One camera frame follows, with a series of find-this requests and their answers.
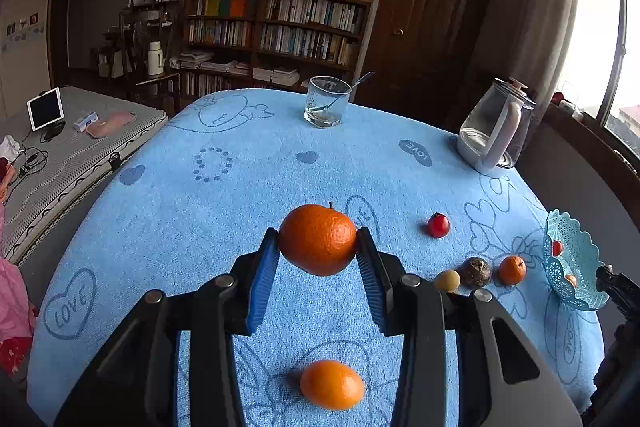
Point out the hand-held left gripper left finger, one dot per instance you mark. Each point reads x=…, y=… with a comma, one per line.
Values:
x=262, y=287

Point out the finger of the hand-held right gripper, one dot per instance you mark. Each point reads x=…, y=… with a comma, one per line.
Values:
x=620, y=289

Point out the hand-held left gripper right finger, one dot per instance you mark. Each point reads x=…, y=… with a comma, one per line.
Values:
x=372, y=287

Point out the blue lattice plastic basket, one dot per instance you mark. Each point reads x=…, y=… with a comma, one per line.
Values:
x=582, y=257

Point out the large round orange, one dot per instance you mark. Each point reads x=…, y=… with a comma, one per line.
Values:
x=317, y=239

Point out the small yellow round fruit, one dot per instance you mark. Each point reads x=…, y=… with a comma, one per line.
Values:
x=446, y=280

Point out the brown wrinkled passion fruit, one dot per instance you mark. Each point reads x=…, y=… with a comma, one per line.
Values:
x=475, y=273

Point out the oval orange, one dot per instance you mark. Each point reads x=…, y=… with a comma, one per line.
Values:
x=332, y=384

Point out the small tangerine with stem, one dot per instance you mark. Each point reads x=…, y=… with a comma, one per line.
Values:
x=512, y=270

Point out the small orange fruit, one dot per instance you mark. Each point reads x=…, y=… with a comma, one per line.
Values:
x=571, y=280

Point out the blue printed towel tablecloth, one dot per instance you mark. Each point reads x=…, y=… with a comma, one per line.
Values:
x=200, y=217

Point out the clear glass cup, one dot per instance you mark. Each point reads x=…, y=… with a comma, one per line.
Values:
x=327, y=104

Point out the items on windowsill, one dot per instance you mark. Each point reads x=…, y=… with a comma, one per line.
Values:
x=567, y=107

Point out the pink pouch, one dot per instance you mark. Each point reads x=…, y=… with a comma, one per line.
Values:
x=111, y=124

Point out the grey patterned mattress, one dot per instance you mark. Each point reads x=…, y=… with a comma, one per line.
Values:
x=75, y=167

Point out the small wooden side table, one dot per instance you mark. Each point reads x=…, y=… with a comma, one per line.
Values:
x=160, y=84

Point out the small white blue box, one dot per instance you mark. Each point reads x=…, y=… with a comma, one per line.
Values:
x=84, y=123

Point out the pink patterned clothing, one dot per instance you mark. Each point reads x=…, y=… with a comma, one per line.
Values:
x=12, y=307

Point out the white thermos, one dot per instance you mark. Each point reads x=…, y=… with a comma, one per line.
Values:
x=155, y=58

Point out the wooden bookshelf with books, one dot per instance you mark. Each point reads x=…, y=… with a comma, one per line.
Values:
x=250, y=32

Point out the window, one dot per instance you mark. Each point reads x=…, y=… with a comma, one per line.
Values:
x=607, y=32

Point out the black tablet stand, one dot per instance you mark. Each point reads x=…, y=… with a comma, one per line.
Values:
x=52, y=131

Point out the white tablet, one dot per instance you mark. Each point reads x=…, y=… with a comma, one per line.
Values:
x=45, y=108

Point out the dark brown wooden door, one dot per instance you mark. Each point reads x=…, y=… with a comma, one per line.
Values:
x=425, y=7

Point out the white cloth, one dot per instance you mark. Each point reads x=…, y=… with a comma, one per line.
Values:
x=10, y=147

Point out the grey curtain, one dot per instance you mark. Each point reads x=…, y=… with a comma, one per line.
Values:
x=535, y=7

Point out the metal storage rack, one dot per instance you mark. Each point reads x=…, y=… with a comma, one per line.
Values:
x=135, y=17

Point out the white door with stickers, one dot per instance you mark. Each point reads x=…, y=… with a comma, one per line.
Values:
x=25, y=32

